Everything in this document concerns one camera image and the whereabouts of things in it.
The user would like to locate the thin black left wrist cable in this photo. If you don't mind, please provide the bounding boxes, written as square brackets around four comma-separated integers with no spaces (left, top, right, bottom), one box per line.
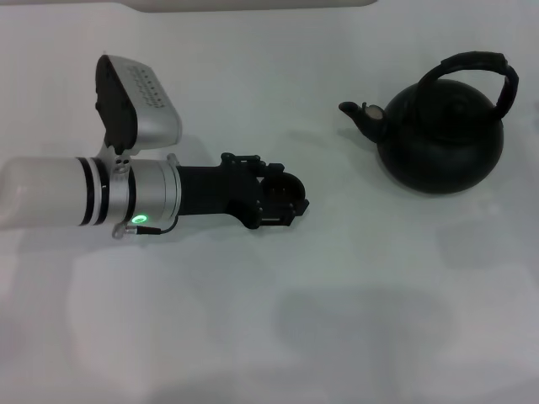
[111,216,178,240]

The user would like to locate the small black teacup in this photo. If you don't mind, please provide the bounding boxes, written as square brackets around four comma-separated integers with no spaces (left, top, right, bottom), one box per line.
[259,171,306,208]

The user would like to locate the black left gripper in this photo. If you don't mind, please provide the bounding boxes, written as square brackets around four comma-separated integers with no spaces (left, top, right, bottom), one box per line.
[176,151,311,231]

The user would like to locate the black round teapot with handle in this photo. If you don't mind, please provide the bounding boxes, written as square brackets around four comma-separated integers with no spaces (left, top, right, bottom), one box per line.
[338,50,520,195]

